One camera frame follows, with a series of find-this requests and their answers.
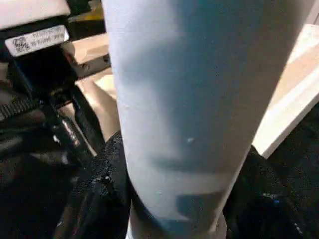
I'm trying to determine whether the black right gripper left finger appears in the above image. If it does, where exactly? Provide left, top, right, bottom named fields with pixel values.
left=53, top=131, right=132, bottom=239

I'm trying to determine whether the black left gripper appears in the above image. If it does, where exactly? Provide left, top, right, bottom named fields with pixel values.
left=0, top=23, right=111, bottom=160

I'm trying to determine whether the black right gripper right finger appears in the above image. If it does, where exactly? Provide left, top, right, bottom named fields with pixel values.
left=224, top=145, right=315, bottom=239

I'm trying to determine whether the white plastic table top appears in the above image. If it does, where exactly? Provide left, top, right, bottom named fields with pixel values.
left=67, top=23, right=319, bottom=160

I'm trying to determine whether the white plastic table leg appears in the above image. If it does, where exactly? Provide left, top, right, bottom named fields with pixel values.
left=101, top=0, right=306, bottom=239

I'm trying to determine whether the black mat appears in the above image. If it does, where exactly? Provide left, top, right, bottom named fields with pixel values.
left=0, top=109, right=319, bottom=239

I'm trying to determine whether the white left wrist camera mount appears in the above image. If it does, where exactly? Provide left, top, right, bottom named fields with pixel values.
left=0, top=0, right=70, bottom=32

